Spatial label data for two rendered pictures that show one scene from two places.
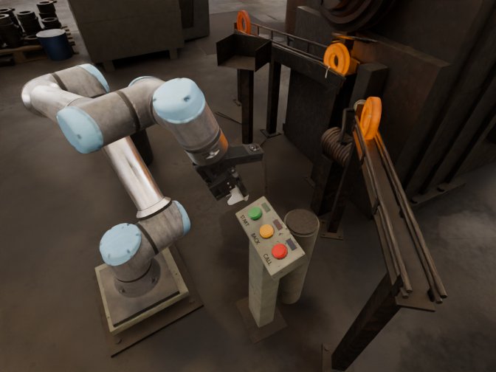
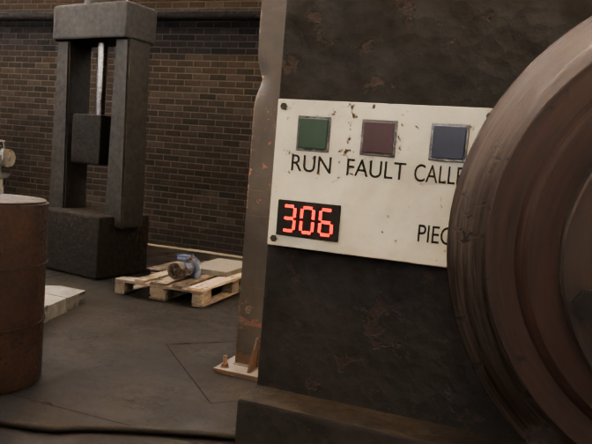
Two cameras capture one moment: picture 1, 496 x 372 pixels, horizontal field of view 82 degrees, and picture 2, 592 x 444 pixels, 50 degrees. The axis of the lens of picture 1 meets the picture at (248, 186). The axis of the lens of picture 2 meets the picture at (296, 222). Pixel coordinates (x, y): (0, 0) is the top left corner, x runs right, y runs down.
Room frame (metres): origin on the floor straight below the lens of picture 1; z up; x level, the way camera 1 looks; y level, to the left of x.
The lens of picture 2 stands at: (1.31, 0.21, 1.17)
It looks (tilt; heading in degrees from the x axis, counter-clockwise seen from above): 5 degrees down; 316
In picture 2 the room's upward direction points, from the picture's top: 5 degrees clockwise
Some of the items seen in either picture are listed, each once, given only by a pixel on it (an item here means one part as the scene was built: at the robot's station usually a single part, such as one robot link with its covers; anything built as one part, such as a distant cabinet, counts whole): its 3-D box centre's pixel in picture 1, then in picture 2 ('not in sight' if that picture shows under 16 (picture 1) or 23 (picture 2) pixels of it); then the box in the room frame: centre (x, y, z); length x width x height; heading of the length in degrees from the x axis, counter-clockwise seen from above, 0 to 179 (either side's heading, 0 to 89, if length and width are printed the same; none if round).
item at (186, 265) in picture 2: not in sight; (191, 265); (5.58, -2.78, 0.25); 0.40 x 0.24 x 0.22; 115
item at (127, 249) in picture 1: (127, 250); not in sight; (0.62, 0.46, 0.33); 0.17 x 0.15 x 0.18; 135
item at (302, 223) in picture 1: (293, 261); not in sight; (0.61, -0.18, 0.26); 0.12 x 0.12 x 0.52
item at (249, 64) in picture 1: (244, 98); not in sight; (1.79, 0.02, 0.36); 0.26 x 0.20 x 0.72; 60
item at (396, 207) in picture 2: not in sight; (376, 181); (1.79, -0.38, 1.15); 0.26 x 0.02 x 0.18; 25
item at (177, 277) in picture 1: (141, 280); not in sight; (0.61, 0.47, 0.10); 0.32 x 0.32 x 0.04; 31
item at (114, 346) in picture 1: (144, 287); not in sight; (0.61, 0.47, 0.04); 0.40 x 0.40 x 0.08; 31
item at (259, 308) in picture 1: (263, 280); not in sight; (0.51, -0.06, 0.31); 0.24 x 0.16 x 0.62; 25
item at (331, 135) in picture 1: (334, 180); not in sight; (1.08, -0.45, 0.27); 0.22 x 0.13 x 0.53; 25
